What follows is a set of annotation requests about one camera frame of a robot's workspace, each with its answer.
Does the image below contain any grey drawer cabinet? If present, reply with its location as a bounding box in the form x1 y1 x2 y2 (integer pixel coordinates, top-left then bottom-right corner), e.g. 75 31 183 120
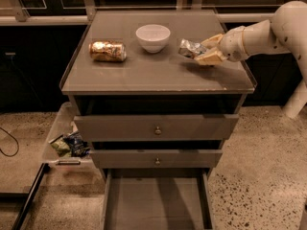
59 9 258 180

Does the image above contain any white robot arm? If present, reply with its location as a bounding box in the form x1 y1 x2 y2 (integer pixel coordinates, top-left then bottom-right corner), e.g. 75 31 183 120
195 1 307 82

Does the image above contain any grey top drawer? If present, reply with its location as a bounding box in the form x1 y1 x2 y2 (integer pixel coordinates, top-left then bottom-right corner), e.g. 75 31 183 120
74 114 239 142

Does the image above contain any clear plastic storage bin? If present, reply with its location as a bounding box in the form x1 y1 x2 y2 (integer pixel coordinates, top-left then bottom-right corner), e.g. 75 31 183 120
42 102 94 172

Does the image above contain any grey middle drawer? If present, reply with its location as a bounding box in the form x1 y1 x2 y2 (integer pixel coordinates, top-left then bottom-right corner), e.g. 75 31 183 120
90 149 223 169

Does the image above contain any white ceramic bowl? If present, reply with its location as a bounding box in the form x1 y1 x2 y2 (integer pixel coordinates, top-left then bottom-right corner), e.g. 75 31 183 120
135 24 171 54

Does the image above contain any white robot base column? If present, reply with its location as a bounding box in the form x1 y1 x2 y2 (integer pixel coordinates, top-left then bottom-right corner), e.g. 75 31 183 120
283 80 307 119

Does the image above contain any silver blue redbull can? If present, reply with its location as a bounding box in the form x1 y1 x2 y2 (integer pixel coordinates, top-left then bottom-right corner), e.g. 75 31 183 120
178 39 208 59

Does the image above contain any grey drawer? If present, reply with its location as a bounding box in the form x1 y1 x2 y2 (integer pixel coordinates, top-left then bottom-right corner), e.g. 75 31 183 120
101 169 216 230
90 149 223 169
74 114 239 142

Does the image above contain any dark blue snack bag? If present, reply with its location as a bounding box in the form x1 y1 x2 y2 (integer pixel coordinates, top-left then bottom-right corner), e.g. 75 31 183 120
63 131 89 157

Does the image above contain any black floor rail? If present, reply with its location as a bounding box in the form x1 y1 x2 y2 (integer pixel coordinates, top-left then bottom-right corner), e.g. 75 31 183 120
0 163 50 230

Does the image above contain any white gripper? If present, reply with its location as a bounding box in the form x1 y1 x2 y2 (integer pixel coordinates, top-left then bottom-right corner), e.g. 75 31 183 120
195 26 248 65

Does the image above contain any brass top drawer knob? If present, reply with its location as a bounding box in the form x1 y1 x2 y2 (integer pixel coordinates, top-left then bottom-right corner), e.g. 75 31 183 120
154 126 162 135

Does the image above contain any gold soda can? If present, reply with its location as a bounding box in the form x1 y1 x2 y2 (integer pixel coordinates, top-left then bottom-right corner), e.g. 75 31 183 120
89 40 127 62

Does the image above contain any grey bottom drawer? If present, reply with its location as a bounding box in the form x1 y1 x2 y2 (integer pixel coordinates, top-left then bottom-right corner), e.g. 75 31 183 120
101 169 216 230

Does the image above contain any green snack bag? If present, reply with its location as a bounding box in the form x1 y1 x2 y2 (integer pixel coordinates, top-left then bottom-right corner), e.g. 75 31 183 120
51 137 71 157

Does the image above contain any black floor cable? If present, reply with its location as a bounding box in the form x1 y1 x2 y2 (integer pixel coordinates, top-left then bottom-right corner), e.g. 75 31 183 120
0 126 20 158

